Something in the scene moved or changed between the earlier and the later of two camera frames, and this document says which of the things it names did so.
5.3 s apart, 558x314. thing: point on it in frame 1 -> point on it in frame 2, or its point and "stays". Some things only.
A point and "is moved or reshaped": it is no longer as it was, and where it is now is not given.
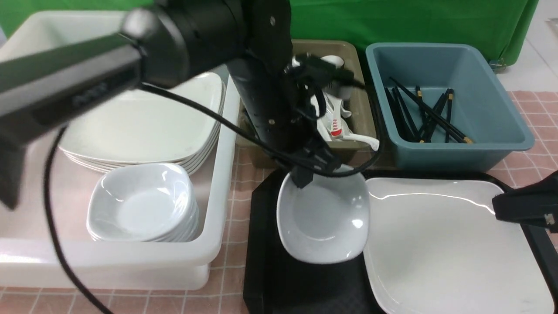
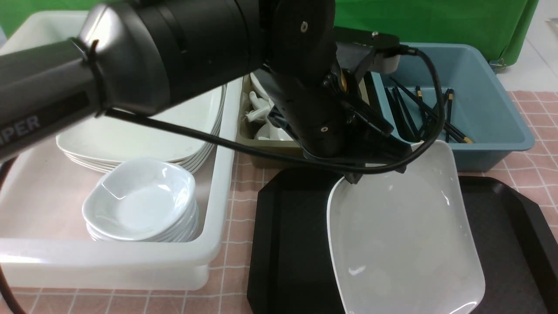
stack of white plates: (151, 126) stays
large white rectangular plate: (436, 246) is moved or reshaped
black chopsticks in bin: (417, 119) stays
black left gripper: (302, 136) -> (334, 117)
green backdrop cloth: (504, 25) stays
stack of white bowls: (144, 203) stays
